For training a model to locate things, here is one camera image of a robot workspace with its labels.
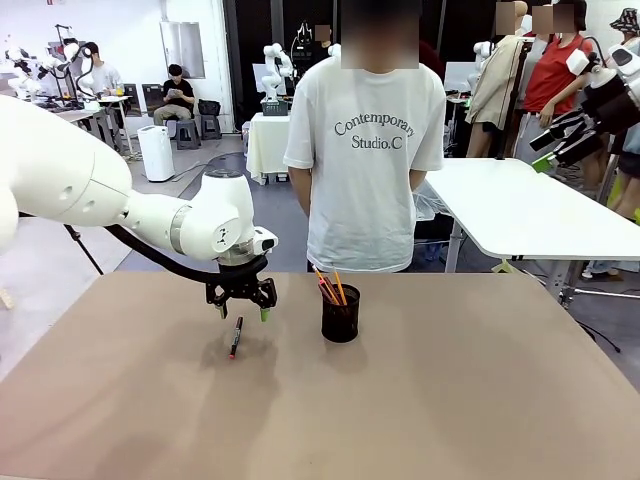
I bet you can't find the grey box on clothed table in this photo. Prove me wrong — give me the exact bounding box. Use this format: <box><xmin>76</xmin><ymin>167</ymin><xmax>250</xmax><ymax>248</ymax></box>
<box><xmin>261</xmin><ymin>98</ymin><xmax>292</xmax><ymax>118</ymax></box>

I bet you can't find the grey plastic stool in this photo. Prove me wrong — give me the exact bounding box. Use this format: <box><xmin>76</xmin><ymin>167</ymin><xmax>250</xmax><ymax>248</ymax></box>
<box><xmin>200</xmin><ymin>114</ymin><xmax>223</xmax><ymax>142</ymax></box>
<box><xmin>175</xmin><ymin>119</ymin><xmax>203</xmax><ymax>152</ymax></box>

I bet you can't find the seated person in black shirt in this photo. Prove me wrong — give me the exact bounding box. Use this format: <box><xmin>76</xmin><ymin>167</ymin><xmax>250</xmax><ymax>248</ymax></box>
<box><xmin>153</xmin><ymin>63</ymin><xmax>197</xmax><ymax>127</ymax></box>

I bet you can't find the seated person in white shirt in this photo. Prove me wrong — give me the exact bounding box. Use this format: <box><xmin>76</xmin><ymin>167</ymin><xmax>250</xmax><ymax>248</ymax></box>
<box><xmin>82</xmin><ymin>42</ymin><xmax>125</xmax><ymax>97</ymax></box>

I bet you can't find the red pen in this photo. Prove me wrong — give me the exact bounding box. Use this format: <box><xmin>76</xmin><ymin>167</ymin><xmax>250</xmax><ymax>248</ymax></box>
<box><xmin>311</xmin><ymin>264</ymin><xmax>343</xmax><ymax>305</ymax></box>

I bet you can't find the white air purifier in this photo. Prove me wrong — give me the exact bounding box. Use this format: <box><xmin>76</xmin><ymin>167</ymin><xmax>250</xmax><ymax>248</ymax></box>
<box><xmin>136</xmin><ymin>125</ymin><xmax>177</xmax><ymax>184</ymax></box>

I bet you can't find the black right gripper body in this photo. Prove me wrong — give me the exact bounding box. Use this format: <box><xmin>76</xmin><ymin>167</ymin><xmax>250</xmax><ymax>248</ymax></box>
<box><xmin>579</xmin><ymin>79</ymin><xmax>640</xmax><ymax>136</ymax></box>

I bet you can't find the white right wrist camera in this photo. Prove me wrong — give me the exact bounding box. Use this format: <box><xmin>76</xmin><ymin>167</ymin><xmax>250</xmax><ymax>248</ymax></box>
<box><xmin>566</xmin><ymin>46</ymin><xmax>593</xmax><ymax>77</ymax></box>

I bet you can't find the table with white cloth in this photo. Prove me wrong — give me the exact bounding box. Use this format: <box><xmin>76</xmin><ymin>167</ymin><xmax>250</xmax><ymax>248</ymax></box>
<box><xmin>245</xmin><ymin>111</ymin><xmax>293</xmax><ymax>187</ymax></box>

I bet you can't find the black marker with red cap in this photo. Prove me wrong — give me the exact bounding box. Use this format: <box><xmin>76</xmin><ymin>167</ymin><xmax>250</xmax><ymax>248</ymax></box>
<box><xmin>229</xmin><ymin>315</ymin><xmax>245</xmax><ymax>362</ymax></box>

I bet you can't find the black camera tripod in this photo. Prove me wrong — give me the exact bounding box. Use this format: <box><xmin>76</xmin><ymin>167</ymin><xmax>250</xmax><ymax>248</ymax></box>
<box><xmin>62</xmin><ymin>223</ymin><xmax>105</xmax><ymax>277</ymax></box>

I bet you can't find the black mesh pen holder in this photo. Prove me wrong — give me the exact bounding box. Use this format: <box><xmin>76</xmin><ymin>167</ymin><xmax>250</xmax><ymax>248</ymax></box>
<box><xmin>321</xmin><ymin>283</ymin><xmax>362</xmax><ymax>345</ymax></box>

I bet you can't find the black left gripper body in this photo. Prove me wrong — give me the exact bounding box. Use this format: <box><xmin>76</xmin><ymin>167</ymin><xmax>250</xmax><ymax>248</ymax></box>
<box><xmin>218</xmin><ymin>257</ymin><xmax>268</xmax><ymax>298</ymax></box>

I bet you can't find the white side table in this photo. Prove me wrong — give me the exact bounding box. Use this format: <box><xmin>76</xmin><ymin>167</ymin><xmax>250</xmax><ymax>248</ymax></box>
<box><xmin>421</xmin><ymin>157</ymin><xmax>640</xmax><ymax>262</ymax></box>

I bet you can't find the person in red shirt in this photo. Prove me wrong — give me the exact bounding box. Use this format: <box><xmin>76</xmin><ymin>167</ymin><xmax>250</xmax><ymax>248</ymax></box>
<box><xmin>519</xmin><ymin>0</ymin><xmax>597</xmax><ymax>131</ymax></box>

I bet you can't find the white robot with black cables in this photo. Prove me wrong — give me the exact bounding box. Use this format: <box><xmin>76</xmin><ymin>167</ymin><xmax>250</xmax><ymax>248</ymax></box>
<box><xmin>49</xmin><ymin>38</ymin><xmax>101</xmax><ymax>110</ymax></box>

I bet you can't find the person with bucket hat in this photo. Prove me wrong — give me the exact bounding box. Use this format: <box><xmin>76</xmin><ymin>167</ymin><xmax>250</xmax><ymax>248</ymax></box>
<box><xmin>609</xmin><ymin>6</ymin><xmax>640</xmax><ymax>50</ymax></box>

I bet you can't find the grey wall panel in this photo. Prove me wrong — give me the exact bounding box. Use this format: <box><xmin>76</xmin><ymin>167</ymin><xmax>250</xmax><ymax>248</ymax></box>
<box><xmin>160</xmin><ymin>21</ymin><xmax>207</xmax><ymax>80</ymax></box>

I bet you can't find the clear plastic bag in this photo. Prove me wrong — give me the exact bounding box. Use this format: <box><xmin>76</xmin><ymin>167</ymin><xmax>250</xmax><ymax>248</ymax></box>
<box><xmin>413</xmin><ymin>178</ymin><xmax>455</xmax><ymax>222</ymax></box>

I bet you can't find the yellow pencil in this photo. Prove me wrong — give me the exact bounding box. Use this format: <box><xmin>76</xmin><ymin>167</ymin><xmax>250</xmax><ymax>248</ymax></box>
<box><xmin>332</xmin><ymin>269</ymin><xmax>349</xmax><ymax>307</ymax></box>

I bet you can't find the person in white T-shirt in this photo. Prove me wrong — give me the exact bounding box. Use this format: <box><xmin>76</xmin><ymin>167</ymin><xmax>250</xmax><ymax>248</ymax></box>
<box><xmin>282</xmin><ymin>0</ymin><xmax>448</xmax><ymax>275</ymax></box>

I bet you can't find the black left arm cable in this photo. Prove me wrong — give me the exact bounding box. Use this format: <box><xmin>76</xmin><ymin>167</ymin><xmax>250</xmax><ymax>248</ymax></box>
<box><xmin>102</xmin><ymin>223</ymin><xmax>224</xmax><ymax>287</ymax></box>

